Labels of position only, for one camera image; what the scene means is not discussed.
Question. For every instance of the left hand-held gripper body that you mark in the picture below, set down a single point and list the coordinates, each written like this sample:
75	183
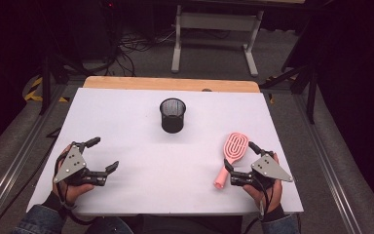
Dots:
73	162

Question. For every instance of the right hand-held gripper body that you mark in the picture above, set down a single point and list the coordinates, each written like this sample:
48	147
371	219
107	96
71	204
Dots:
268	169

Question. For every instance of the pink hairbrush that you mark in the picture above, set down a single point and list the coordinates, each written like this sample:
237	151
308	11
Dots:
232	159

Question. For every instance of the black mesh pen holder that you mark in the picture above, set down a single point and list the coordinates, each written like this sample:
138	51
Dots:
172	122

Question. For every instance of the person's right hand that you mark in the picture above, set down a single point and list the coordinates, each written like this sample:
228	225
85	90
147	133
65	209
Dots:
271	196

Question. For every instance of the person's left hand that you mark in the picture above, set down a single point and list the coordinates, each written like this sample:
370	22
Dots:
73	193

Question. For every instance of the yellow black hazard tape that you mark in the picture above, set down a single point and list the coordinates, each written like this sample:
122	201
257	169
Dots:
270	97
34	92

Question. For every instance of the black metal stand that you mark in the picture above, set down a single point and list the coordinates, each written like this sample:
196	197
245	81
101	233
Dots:
311	97
46	84

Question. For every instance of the grey metal floor rail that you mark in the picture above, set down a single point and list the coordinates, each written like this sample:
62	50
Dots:
328	169
16	162

